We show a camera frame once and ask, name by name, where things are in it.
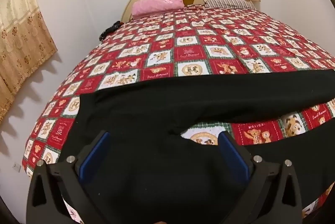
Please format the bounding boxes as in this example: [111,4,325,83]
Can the red patchwork printed bedspread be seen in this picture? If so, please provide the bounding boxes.
[22,4,335,224]

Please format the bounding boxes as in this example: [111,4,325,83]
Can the striped pillow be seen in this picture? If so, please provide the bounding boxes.
[204,0,258,10]

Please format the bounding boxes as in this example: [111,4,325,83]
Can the pink folded blanket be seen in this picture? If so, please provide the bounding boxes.
[131,0,184,17]

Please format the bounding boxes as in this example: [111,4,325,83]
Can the black and red object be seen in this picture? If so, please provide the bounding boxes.
[98,21,123,42]

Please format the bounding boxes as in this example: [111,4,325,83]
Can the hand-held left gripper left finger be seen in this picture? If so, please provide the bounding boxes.
[26,130,110,224]

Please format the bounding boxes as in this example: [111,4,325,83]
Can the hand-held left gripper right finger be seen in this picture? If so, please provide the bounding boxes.
[218,131,304,224]

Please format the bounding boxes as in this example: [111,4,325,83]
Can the black pants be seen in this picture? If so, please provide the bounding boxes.
[60,67,335,224]

